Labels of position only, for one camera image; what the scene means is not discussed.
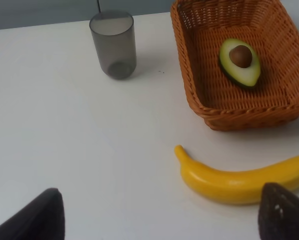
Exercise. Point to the grey translucent plastic cup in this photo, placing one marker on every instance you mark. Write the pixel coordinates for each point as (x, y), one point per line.
(114, 40)

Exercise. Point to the yellow banana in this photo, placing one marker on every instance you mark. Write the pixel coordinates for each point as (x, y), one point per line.
(235, 187)

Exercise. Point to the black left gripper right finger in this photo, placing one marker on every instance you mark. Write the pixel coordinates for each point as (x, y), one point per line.
(278, 215)

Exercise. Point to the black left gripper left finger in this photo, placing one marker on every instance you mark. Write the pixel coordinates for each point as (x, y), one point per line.
(42, 219)

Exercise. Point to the brown wicker basket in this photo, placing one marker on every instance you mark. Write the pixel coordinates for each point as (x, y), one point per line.
(201, 26)

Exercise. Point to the halved avocado with pit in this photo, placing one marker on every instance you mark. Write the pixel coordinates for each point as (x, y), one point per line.
(239, 62)

